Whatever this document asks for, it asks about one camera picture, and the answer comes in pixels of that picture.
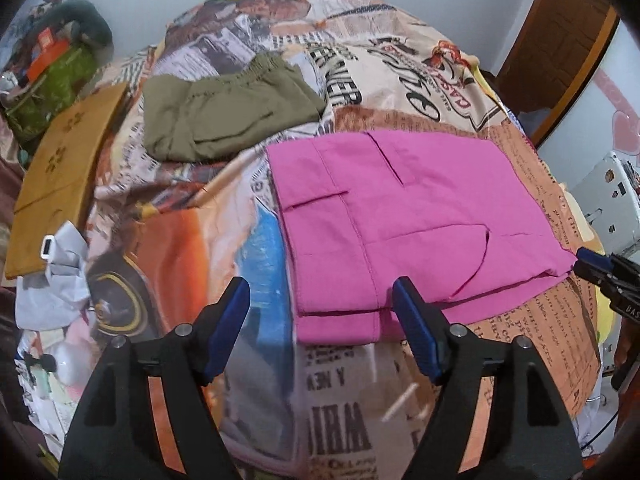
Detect pink pants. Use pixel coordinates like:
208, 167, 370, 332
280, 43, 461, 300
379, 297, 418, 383
267, 130, 574, 344

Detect white device with stickers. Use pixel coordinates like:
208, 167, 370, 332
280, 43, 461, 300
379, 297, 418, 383
570, 152, 639, 262

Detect brown wooden door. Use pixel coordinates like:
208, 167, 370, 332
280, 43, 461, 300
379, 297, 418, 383
497, 0, 620, 146

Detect wooden folding board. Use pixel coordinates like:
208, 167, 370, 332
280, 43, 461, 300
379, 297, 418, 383
4, 82, 128, 280

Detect printed newspaper pattern blanket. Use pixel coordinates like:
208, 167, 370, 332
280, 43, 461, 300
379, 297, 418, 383
84, 0, 604, 480

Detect olive green folded pants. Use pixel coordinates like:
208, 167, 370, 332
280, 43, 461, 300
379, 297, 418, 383
143, 52, 326, 162

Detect green patterned bag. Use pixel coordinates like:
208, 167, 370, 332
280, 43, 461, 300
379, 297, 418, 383
6, 47, 98, 145

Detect orange box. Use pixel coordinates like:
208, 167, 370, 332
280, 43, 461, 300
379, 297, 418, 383
27, 27, 70, 82

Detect dark grey plush cushion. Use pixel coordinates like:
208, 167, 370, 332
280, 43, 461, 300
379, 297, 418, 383
32, 0, 113, 50

